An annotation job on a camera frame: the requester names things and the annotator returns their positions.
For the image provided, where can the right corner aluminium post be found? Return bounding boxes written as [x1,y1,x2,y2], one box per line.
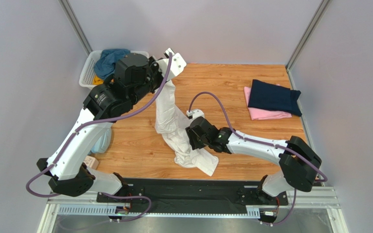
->
[286,0,332,72]

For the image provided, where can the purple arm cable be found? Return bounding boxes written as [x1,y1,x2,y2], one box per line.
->
[188,91,328,226]
[26,53,173,224]

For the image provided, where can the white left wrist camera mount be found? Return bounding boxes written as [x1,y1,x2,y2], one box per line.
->
[156,48,187,82]

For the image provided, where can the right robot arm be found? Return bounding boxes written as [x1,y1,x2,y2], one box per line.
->
[186,116,322,197]

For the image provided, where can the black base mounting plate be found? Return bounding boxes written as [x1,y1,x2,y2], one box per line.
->
[96,178,289,215]

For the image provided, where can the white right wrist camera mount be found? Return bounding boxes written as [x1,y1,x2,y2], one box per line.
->
[186,109,205,119]

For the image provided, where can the beige power strip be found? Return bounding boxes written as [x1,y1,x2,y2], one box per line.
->
[84,155,99,169]

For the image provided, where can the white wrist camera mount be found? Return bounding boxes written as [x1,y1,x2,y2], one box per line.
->
[186,109,205,119]
[156,48,187,82]

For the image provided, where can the yellow t-shirt in basket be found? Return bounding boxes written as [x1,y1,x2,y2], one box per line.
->
[92,75,104,85]

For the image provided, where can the folded pink t-shirt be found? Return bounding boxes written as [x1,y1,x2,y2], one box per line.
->
[243,86,292,120]

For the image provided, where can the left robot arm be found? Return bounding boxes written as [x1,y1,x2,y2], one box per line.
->
[37,52,173,197]

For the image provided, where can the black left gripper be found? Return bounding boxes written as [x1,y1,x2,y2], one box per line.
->
[130,55,170,106]

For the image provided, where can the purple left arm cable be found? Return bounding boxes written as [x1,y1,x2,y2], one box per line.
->
[26,53,173,224]

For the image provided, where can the folded navy t-shirt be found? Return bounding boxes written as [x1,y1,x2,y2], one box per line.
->
[247,79,302,117]

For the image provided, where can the white t-shirt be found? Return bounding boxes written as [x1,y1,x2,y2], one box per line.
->
[155,81,219,177]

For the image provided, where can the white plastic laundry basket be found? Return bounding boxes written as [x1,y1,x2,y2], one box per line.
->
[79,50,149,89]

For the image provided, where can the left corner aluminium post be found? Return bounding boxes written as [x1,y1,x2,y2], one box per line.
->
[59,0,93,55]

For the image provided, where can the corner aluminium post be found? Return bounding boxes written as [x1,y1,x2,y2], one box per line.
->
[59,0,93,55]
[286,0,332,72]

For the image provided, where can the crumpled blue t-shirt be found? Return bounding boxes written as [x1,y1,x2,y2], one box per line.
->
[94,49,131,80]

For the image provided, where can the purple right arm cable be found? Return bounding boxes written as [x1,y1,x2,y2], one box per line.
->
[188,91,328,226]

